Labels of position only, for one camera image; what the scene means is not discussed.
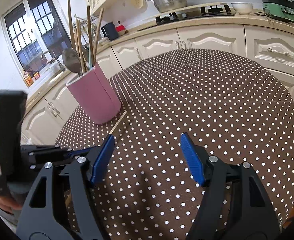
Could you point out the orange bottle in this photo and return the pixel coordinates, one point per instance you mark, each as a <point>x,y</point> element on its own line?
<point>28,78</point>

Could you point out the pink utensil holder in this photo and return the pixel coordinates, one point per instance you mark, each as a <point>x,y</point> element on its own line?
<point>94,97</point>

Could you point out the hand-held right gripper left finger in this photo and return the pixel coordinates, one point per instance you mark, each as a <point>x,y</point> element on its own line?
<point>103,160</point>

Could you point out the white bowl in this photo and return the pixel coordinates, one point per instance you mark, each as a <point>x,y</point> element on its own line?
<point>242,8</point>

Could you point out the barred kitchen window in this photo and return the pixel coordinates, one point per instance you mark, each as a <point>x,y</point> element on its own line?
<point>37,30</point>

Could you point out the green electric cooker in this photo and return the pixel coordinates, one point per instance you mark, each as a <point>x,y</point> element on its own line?
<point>281,7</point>

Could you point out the black gas stove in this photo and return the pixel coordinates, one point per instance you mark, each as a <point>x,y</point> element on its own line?
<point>211,11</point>

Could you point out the cream lower kitchen cabinets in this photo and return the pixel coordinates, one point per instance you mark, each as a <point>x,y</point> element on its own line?
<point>211,37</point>

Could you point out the black kettle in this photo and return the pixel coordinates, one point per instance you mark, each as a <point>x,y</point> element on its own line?
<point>110,31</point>

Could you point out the single wooden chopstick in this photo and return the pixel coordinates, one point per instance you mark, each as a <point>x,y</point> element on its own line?
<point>119,122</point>

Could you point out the brown polka dot tablecloth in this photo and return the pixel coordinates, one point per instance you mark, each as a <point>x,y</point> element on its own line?
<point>186,92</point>

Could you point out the person's left hand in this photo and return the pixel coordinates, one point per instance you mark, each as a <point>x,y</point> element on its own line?
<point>6,202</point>

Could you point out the small red container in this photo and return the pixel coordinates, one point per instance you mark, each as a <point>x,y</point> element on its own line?
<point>120,28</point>

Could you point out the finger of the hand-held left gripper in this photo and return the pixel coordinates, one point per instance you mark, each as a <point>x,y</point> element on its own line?
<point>52,159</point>
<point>78,152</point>

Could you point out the beige kitchen countertop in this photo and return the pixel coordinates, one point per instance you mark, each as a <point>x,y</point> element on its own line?
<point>249,18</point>

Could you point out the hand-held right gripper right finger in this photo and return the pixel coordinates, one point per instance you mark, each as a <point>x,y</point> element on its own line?
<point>193,160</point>

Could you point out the round yellow perforated plate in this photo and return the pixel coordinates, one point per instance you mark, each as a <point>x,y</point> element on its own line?
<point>137,0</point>

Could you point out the steel faucet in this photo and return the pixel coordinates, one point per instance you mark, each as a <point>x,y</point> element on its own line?
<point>59,62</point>

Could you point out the steel spoon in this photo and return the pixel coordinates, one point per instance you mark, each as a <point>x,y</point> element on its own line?
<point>72,60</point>

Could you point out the light blue sheathed knife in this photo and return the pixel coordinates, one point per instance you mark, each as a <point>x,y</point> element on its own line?
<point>91,60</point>

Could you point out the bundle of wooden chopsticks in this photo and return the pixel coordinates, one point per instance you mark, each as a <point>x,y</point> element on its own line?
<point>78,35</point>

